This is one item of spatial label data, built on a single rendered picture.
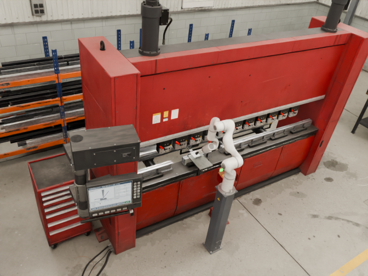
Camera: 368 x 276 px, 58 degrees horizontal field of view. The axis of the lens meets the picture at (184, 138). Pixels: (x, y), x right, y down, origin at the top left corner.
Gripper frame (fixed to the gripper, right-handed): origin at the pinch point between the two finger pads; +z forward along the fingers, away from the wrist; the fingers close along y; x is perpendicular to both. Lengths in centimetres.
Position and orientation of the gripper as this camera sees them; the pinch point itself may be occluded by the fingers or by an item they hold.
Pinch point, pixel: (198, 153)
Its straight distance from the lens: 390.6
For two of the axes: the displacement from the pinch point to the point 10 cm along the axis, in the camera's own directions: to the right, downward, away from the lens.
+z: -4.1, 2.6, 8.8
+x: 3.2, 9.4, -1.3
